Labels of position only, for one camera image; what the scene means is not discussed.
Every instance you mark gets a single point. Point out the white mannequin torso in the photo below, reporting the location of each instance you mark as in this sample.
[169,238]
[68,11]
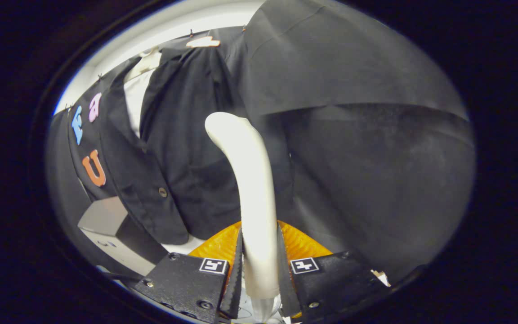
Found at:
[135,94]

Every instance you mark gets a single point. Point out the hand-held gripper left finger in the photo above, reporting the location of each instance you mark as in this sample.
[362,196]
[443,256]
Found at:
[182,283]

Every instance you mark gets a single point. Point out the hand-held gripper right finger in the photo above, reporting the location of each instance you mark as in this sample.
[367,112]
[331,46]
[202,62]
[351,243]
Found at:
[331,283]

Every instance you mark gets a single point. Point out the white garment steamer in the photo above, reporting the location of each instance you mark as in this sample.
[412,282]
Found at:
[252,189]

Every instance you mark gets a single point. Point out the grey metal cabinet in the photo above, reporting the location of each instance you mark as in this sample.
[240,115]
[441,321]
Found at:
[106,216]

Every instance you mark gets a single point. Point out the black jacket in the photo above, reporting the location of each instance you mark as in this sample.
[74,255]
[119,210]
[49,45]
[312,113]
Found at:
[187,135]

